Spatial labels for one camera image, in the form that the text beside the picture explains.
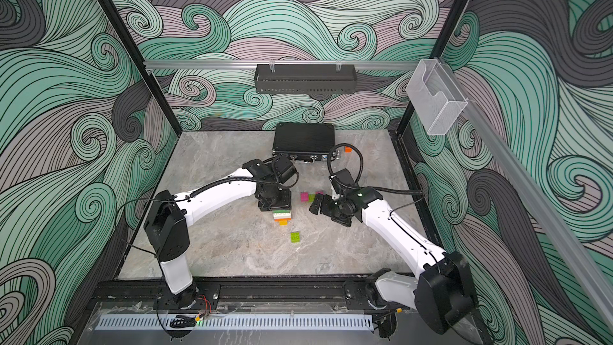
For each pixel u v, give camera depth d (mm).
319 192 979
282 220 877
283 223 896
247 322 697
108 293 744
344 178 632
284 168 664
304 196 944
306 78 1061
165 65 951
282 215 840
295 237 853
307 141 1225
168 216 506
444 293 385
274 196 684
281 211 739
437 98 718
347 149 1141
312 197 956
